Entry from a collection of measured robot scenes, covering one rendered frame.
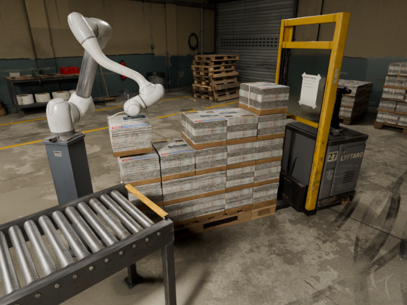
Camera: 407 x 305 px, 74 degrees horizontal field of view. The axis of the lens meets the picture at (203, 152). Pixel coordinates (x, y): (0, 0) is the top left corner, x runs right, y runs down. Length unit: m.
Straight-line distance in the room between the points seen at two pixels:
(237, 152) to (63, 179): 1.39
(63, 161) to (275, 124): 1.73
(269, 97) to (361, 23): 6.18
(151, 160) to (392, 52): 6.92
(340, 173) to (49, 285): 2.61
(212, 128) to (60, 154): 1.14
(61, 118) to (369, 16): 7.49
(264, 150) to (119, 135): 1.28
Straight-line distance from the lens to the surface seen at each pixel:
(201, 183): 2.31
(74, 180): 2.18
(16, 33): 8.39
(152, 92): 1.78
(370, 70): 8.22
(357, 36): 8.37
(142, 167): 2.10
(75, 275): 1.27
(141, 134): 2.00
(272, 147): 2.54
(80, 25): 1.91
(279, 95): 2.43
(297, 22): 2.87
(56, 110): 2.08
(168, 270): 1.57
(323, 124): 2.57
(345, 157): 2.99
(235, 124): 2.25
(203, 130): 2.16
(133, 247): 1.33
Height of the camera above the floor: 1.63
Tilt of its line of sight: 22 degrees down
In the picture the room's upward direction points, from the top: straight up
